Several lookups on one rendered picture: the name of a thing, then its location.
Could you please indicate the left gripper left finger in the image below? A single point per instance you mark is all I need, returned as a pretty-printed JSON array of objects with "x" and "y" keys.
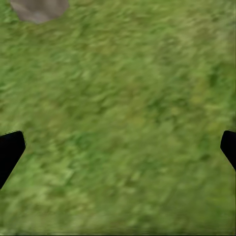
[{"x": 12, "y": 146}]

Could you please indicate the tree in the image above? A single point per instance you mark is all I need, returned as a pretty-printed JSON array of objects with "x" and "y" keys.
[{"x": 39, "y": 11}]

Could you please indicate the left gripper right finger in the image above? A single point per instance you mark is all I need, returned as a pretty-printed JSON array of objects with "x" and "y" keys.
[{"x": 228, "y": 146}]

